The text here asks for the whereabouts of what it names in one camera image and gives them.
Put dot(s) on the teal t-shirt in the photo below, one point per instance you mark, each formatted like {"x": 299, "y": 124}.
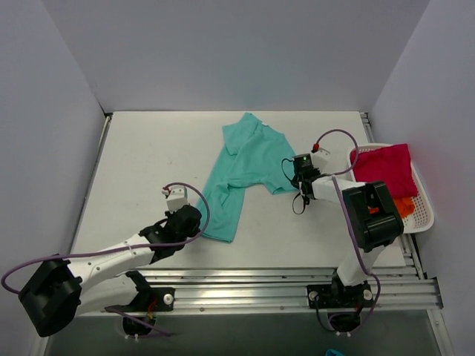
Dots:
{"x": 252, "y": 154}

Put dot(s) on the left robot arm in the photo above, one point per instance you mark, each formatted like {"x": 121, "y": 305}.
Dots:
{"x": 63, "y": 288}

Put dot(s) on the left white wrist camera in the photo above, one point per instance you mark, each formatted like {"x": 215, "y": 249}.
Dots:
{"x": 176, "y": 197}

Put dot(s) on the white plastic basket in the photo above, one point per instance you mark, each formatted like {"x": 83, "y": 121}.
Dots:
{"x": 422, "y": 218}

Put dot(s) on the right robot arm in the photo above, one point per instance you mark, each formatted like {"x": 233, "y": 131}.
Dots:
{"x": 372, "y": 219}

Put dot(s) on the orange t-shirt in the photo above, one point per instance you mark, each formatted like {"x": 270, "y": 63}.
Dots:
{"x": 404, "y": 206}

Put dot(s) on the teal object at bottom edge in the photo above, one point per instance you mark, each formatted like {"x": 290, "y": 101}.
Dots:
{"x": 332, "y": 352}

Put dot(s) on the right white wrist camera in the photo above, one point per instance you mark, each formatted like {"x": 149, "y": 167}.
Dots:
{"x": 319, "y": 157}

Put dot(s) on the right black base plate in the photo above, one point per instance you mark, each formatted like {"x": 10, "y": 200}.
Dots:
{"x": 339, "y": 297}

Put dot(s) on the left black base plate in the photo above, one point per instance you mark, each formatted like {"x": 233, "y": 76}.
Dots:
{"x": 144, "y": 300}

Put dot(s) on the magenta t-shirt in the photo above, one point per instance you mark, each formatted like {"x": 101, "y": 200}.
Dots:
{"x": 391, "y": 165}

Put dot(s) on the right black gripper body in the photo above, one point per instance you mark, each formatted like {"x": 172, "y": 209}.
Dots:
{"x": 301, "y": 175}

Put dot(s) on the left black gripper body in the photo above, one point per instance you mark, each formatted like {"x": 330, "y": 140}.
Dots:
{"x": 189, "y": 219}

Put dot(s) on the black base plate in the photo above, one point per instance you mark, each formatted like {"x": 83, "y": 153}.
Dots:
{"x": 339, "y": 297}
{"x": 144, "y": 300}

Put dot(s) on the aluminium mounting rail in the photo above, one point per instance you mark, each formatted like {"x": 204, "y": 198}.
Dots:
{"x": 269, "y": 291}

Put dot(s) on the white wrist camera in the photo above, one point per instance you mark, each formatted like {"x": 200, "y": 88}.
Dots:
{"x": 319, "y": 157}
{"x": 176, "y": 197}

